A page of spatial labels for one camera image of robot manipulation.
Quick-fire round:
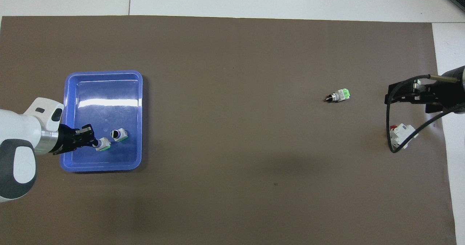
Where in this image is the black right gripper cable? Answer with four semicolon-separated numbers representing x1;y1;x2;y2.
385;74;465;154

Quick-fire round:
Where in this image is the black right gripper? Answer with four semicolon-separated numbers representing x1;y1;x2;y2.
384;79;465;114

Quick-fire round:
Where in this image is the white circuit breaker red lever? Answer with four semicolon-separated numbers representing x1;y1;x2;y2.
390;123;419;150

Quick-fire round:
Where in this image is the green white rotary switch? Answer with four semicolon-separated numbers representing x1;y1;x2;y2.
95;137;112;152
323;89;352;103
110;128;128;143

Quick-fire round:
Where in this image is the brown table mat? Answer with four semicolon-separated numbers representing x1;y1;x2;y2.
0;16;457;245

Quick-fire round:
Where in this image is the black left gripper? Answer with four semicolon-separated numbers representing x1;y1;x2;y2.
54;124;100;155

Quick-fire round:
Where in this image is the blue plastic tray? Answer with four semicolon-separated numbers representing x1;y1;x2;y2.
59;70;143;172

